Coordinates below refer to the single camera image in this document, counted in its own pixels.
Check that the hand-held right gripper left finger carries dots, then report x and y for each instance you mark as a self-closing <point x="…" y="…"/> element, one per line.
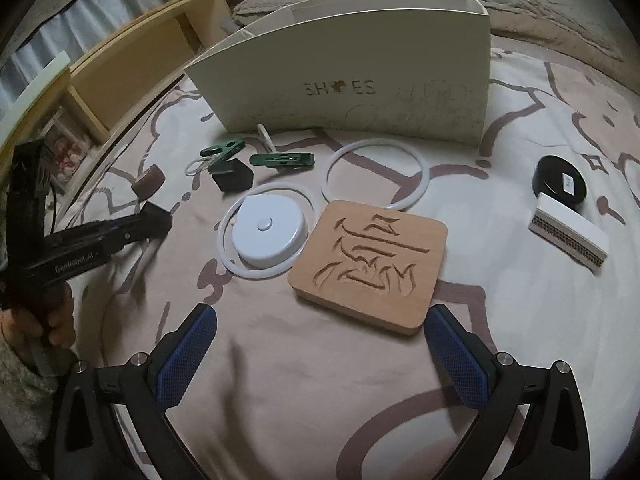
<point x="185" y="355"/>

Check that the doll in clear case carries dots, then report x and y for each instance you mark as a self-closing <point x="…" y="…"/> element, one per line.
<point x="70" y="155"/>

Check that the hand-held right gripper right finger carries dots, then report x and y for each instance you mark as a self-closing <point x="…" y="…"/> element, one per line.
<point x="457" y="355"/>

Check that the black cube charger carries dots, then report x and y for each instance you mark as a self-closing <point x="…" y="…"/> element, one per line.
<point x="232" y="176"/>

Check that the printed cartoon blanket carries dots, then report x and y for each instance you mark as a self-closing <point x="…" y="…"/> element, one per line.
<point x="350" y="385"/>

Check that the wooden shelf unit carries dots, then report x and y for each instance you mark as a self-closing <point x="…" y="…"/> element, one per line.
<point x="150" y="50"/>

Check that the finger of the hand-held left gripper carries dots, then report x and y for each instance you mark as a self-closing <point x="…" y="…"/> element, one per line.
<point x="100" y="235"/>

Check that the small white box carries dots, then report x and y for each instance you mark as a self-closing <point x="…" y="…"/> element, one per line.
<point x="575" y="232"/>

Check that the person's left hand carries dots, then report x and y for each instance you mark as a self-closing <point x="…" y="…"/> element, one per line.
<point x="57" y="320"/>

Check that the white cardboard box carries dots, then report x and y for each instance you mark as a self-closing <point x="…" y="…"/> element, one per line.
<point x="350" y="50"/>

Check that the white round device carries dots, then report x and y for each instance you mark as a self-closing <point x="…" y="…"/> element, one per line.
<point x="267" y="230"/>

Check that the carved wooden coaster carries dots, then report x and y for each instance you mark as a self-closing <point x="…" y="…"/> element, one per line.
<point x="420" y="280"/>

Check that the green clothes clip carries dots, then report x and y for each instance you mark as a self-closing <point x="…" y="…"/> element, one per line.
<point x="285" y="160"/>
<point x="225" y="147"/>

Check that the grey curtain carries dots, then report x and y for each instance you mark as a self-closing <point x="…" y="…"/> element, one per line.
<point x="75" y="25"/>

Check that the black round tin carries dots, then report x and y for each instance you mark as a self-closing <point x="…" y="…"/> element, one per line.
<point x="550" y="175"/>

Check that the brown tape roll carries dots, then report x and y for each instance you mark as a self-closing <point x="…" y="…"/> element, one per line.
<point x="150" y="180"/>

